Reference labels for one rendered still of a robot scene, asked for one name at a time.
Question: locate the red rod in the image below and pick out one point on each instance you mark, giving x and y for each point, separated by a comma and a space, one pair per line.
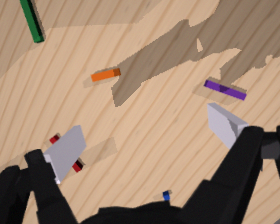
77, 165

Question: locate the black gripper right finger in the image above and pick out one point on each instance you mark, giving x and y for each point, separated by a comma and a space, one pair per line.
224, 198

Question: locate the orange rod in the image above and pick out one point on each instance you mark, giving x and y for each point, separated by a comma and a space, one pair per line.
106, 74

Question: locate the small blue block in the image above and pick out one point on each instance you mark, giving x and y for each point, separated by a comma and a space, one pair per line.
166, 195

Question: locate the purple rod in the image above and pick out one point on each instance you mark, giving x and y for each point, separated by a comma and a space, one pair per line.
225, 90

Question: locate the green rod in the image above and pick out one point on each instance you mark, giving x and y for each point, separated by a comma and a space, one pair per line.
32, 21

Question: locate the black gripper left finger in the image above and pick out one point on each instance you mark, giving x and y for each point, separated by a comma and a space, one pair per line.
46, 171

